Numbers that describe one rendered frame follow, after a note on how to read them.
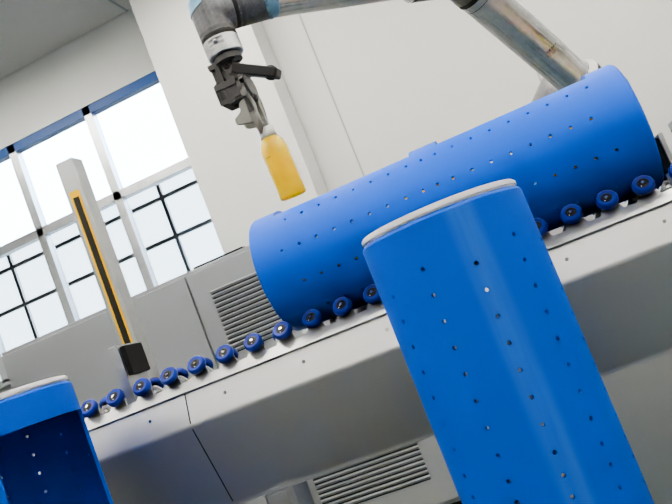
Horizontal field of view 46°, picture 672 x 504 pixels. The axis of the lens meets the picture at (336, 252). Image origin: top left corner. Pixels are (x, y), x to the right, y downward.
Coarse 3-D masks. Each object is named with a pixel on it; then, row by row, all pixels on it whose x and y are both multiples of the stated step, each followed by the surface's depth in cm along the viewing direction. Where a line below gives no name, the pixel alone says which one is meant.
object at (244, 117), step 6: (240, 102) 188; (252, 102) 186; (240, 108) 188; (246, 108) 187; (240, 114) 188; (246, 114) 187; (252, 114) 186; (258, 114) 187; (240, 120) 187; (246, 120) 187; (252, 120) 186; (258, 120) 186; (258, 126) 186
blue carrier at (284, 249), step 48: (576, 96) 161; (624, 96) 156; (432, 144) 173; (480, 144) 165; (528, 144) 161; (576, 144) 158; (624, 144) 156; (336, 192) 176; (384, 192) 169; (432, 192) 165; (528, 192) 161; (576, 192) 161; (624, 192) 163; (288, 240) 173; (336, 240) 170; (288, 288) 173; (336, 288) 173
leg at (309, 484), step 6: (312, 480) 194; (294, 486) 191; (300, 486) 191; (306, 486) 190; (312, 486) 193; (300, 492) 191; (306, 492) 190; (312, 492) 191; (300, 498) 191; (306, 498) 190; (312, 498) 190; (318, 498) 193
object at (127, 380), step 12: (120, 348) 193; (132, 348) 196; (120, 360) 192; (132, 360) 194; (144, 360) 199; (120, 372) 192; (132, 372) 192; (144, 372) 200; (132, 384) 193; (132, 396) 192
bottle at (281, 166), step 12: (276, 132) 189; (264, 144) 187; (276, 144) 186; (264, 156) 188; (276, 156) 186; (288, 156) 187; (276, 168) 186; (288, 168) 186; (276, 180) 187; (288, 180) 186; (300, 180) 188; (288, 192) 186; (300, 192) 187
